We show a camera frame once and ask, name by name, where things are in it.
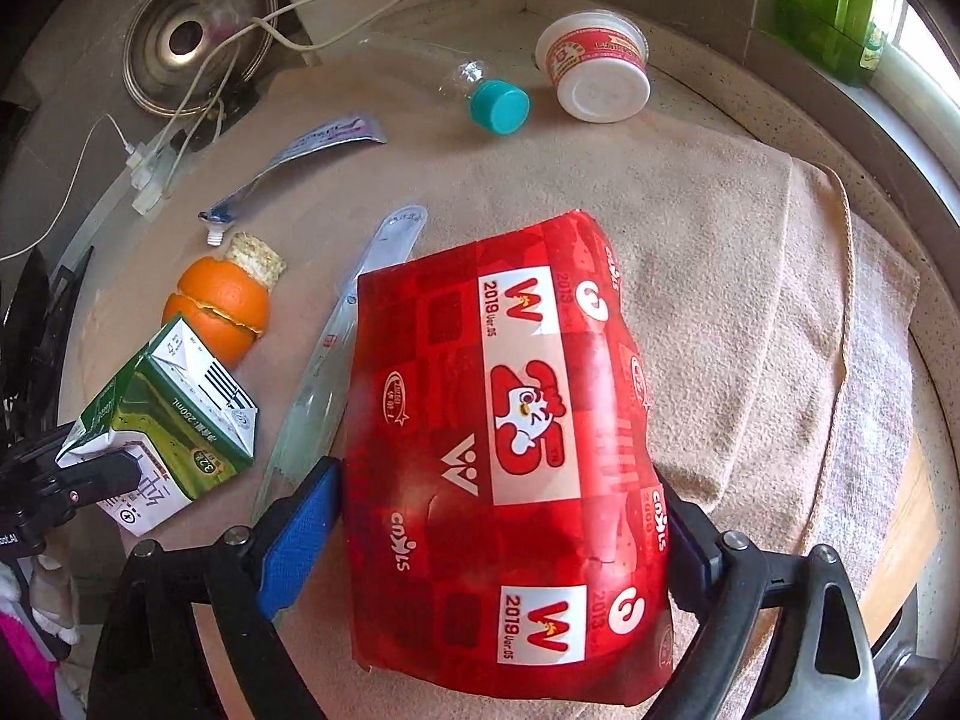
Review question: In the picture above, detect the clear toothbrush case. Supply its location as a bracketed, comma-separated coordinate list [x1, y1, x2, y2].
[252, 203, 428, 520]

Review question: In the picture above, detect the green white milk carton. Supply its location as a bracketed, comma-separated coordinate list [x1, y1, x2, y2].
[57, 316, 259, 536]

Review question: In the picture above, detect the red snack bag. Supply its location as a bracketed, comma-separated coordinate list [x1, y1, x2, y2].
[345, 210, 672, 706]

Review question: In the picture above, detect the orange peel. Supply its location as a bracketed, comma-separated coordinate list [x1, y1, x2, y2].
[161, 257, 270, 371]

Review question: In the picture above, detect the blue white toothpaste tube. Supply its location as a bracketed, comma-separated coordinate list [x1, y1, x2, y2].
[199, 114, 387, 247]

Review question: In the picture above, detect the clear bottle teal cap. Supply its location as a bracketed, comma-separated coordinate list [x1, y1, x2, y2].
[355, 32, 532, 137]

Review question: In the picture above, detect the red white yogurt cup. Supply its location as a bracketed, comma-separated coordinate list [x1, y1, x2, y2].
[535, 10, 651, 124]

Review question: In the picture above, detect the corn cob piece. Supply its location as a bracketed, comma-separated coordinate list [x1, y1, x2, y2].
[223, 232, 286, 291]

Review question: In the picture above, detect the pink left sleeve forearm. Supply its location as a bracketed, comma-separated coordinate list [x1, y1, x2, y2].
[0, 613, 60, 720]

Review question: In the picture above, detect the white gloved left hand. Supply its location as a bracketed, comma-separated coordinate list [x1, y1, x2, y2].
[2, 543, 82, 645]

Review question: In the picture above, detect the beige towel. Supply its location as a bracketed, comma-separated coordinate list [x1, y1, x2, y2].
[67, 50, 925, 720]

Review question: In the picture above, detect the white power strip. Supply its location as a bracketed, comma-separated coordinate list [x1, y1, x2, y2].
[127, 130, 184, 216]

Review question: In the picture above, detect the black lid stand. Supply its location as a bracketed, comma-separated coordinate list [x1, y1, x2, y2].
[169, 91, 257, 153]

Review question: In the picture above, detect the steel pot lid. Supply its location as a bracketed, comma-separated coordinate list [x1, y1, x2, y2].
[122, 0, 278, 117]

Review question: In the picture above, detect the green soap dispenser bottle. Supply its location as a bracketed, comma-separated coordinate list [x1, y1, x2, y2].
[758, 0, 890, 86]

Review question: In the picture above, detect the white charger cable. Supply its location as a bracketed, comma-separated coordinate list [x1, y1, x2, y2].
[0, 112, 140, 263]

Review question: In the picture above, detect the white power cable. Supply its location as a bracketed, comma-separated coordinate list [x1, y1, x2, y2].
[159, 0, 464, 189]

